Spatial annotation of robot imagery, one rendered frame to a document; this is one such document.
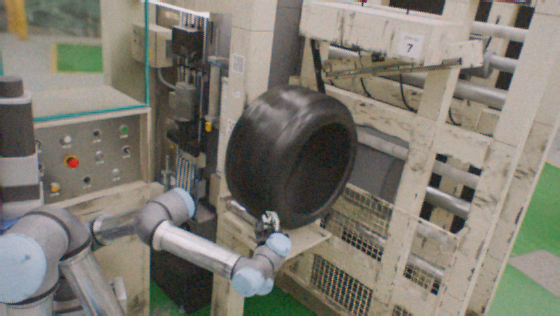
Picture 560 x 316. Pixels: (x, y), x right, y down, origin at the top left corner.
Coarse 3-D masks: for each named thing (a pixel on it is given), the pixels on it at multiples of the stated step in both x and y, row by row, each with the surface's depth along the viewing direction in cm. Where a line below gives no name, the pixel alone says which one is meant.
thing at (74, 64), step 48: (0, 0) 144; (48, 0) 153; (96, 0) 165; (144, 0) 178; (0, 48) 148; (48, 48) 159; (96, 48) 171; (144, 48) 185; (48, 96) 164; (96, 96) 177; (144, 96) 193
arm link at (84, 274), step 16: (48, 208) 96; (80, 224) 102; (80, 240) 102; (64, 256) 100; (80, 256) 103; (64, 272) 103; (80, 272) 103; (96, 272) 106; (80, 288) 105; (96, 288) 106; (96, 304) 107; (112, 304) 109
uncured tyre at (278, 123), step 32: (288, 96) 169; (320, 96) 170; (256, 128) 163; (288, 128) 158; (320, 128) 207; (352, 128) 183; (224, 160) 173; (256, 160) 160; (288, 160) 159; (320, 160) 210; (352, 160) 192; (256, 192) 163; (288, 192) 208; (320, 192) 204; (288, 224) 175
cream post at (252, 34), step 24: (240, 0) 177; (264, 0) 175; (240, 24) 180; (264, 24) 180; (240, 48) 183; (264, 48) 184; (264, 72) 189; (240, 96) 189; (216, 240) 224; (216, 288) 233; (216, 312) 238; (240, 312) 241
